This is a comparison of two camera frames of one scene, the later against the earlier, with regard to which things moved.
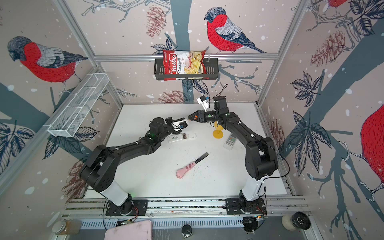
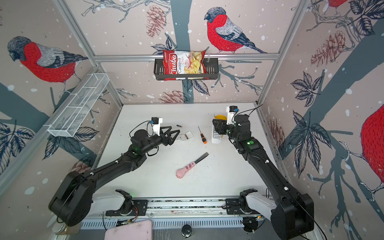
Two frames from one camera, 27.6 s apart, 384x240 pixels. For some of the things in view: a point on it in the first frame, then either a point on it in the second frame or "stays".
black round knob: x=186 y=230 stays
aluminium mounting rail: x=94 y=207 stays
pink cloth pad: x=141 y=230 stays
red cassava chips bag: x=183 y=62 stays
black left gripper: x=169 y=120 → x=168 y=141
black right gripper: x=201 y=117 → x=220 y=126
